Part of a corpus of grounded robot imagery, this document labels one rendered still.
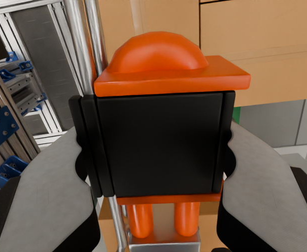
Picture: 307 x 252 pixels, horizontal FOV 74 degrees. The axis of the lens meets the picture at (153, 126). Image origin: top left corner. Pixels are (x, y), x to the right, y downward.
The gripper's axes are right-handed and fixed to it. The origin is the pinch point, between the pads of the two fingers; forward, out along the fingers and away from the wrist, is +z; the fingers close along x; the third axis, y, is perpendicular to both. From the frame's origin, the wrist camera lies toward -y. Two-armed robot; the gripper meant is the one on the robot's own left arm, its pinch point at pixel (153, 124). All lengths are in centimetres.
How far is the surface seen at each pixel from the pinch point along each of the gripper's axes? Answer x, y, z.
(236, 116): 63, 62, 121
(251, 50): 38, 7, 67
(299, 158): 115, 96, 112
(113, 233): -13, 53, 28
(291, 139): 110, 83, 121
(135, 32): -5, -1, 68
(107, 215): -14, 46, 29
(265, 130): 87, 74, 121
